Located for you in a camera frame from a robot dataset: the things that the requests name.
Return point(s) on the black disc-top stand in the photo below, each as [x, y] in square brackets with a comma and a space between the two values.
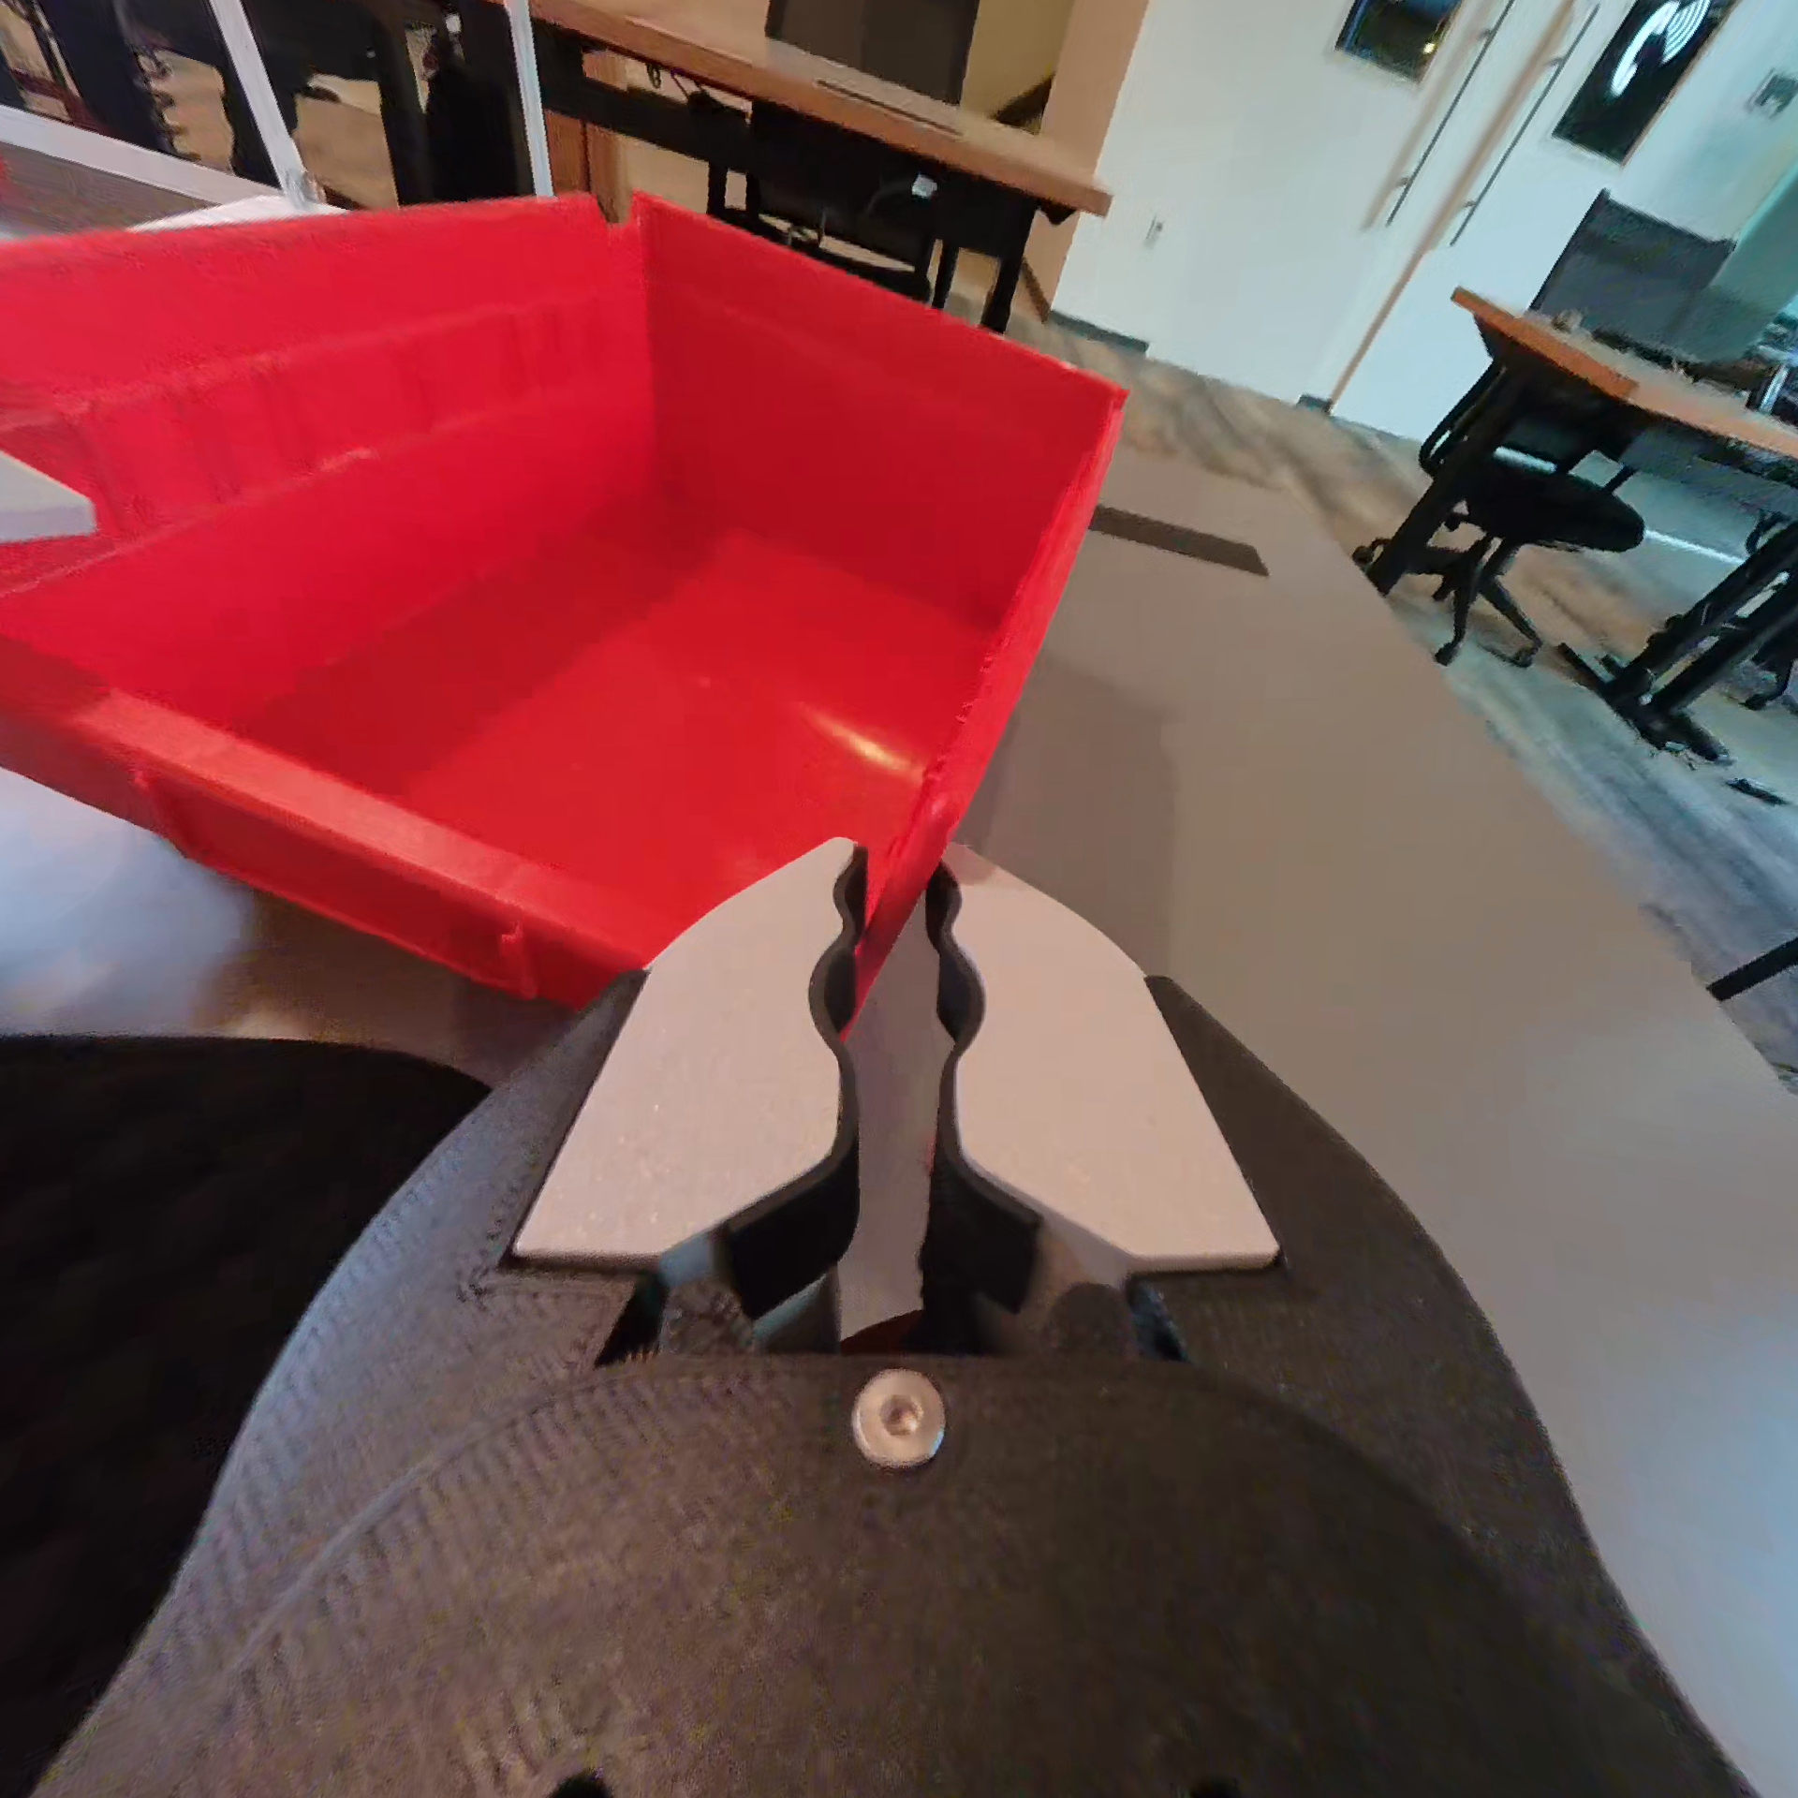
[1763, 966]

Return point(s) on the instruction poster on stand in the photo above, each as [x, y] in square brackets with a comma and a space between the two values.
[530, 98]

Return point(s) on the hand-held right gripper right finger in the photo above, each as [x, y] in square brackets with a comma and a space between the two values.
[1096, 1123]

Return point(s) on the wooden office desk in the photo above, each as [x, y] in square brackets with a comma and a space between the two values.
[913, 127]
[1559, 344]

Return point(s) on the phone icon glass door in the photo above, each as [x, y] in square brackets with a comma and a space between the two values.
[1391, 27]
[1645, 71]

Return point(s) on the red plastic bin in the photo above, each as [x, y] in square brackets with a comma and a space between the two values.
[632, 674]

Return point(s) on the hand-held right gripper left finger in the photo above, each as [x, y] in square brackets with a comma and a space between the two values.
[704, 1108]

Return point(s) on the black office chair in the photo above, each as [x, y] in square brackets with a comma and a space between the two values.
[1547, 511]
[872, 40]

